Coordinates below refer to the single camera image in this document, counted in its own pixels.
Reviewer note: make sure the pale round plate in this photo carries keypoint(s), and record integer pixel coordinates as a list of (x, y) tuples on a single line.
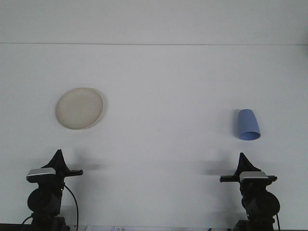
[(79, 108)]

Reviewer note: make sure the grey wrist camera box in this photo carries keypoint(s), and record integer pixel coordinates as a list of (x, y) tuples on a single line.
[(41, 173), (253, 175)]

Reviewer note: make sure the pale blue cup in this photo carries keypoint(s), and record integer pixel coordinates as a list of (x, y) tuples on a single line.
[(247, 122)]

